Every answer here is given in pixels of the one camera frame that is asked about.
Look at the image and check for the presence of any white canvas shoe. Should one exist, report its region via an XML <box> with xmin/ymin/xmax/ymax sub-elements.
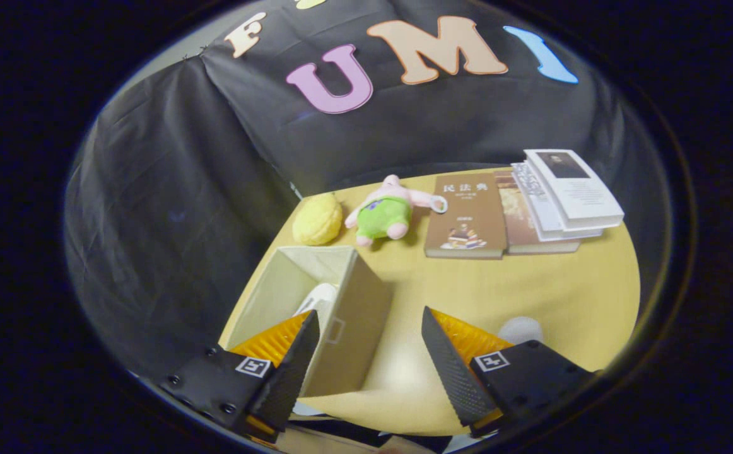
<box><xmin>498</xmin><ymin>316</ymin><xmax>544</xmax><ymax>346</ymax></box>
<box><xmin>294</xmin><ymin>282</ymin><xmax>339</xmax><ymax>322</ymax></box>

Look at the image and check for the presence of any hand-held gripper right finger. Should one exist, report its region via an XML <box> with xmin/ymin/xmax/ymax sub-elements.
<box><xmin>421</xmin><ymin>306</ymin><xmax>594</xmax><ymax>437</ymax></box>

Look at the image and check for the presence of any yellow plush ball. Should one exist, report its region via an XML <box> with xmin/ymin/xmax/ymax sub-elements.
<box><xmin>291</xmin><ymin>192</ymin><xmax>344</xmax><ymax>247</ymax></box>

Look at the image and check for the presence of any white book with portrait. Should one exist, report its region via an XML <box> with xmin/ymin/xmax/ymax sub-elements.
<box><xmin>523</xmin><ymin>149</ymin><xmax>625</xmax><ymax>231</ymax></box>

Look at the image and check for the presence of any pink and green plush toy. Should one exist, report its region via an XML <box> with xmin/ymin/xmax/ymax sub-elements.
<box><xmin>344</xmin><ymin>175</ymin><xmax>448</xmax><ymax>248</ymax></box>

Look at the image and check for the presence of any beige fabric storage box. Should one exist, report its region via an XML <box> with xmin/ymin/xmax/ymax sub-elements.
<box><xmin>226</xmin><ymin>245</ymin><xmax>394</xmax><ymax>398</ymax></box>

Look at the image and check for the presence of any brown illustrated book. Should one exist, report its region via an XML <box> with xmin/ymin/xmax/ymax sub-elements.
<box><xmin>424</xmin><ymin>173</ymin><xmax>508</xmax><ymax>260</ymax></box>

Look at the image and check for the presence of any white patterned book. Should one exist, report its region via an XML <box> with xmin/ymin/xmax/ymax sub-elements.
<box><xmin>510</xmin><ymin>161</ymin><xmax>604</xmax><ymax>242</ymax></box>

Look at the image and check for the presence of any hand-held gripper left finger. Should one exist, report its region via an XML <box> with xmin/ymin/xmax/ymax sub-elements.
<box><xmin>158</xmin><ymin>309</ymin><xmax>321</xmax><ymax>442</ymax></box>

